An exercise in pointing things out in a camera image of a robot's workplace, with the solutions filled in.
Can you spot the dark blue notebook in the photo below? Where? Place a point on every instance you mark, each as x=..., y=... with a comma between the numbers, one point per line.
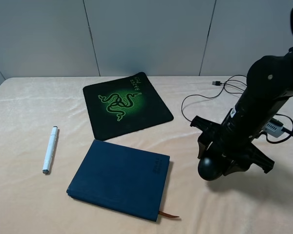
x=122, y=179

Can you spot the white marker pen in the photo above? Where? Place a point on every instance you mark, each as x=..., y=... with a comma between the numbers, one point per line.
x=50, y=150

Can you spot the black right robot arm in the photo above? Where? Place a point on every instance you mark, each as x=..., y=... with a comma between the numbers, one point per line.
x=269, y=86

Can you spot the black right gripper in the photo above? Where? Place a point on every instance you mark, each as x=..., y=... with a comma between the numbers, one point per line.
x=227, y=141

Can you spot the black computer mouse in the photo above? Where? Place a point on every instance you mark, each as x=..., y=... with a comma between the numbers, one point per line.
x=211, y=168

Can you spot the brown ribbon bookmark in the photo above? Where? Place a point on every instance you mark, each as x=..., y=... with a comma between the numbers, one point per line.
x=167, y=215

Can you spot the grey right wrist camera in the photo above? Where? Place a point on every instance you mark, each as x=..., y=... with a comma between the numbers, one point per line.
x=274, y=128

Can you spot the black green Razer mousepad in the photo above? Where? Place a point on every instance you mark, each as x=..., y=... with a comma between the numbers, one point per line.
x=124, y=106

